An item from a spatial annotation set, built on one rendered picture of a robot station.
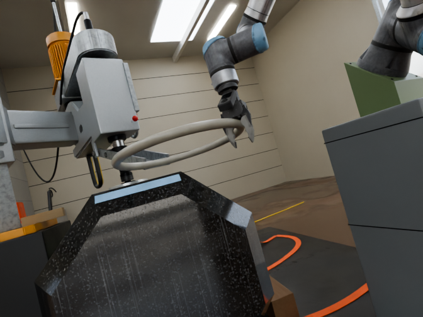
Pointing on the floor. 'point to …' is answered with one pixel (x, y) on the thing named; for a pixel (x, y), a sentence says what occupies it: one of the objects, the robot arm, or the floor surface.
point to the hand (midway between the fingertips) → (242, 141)
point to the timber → (282, 302)
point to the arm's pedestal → (384, 201)
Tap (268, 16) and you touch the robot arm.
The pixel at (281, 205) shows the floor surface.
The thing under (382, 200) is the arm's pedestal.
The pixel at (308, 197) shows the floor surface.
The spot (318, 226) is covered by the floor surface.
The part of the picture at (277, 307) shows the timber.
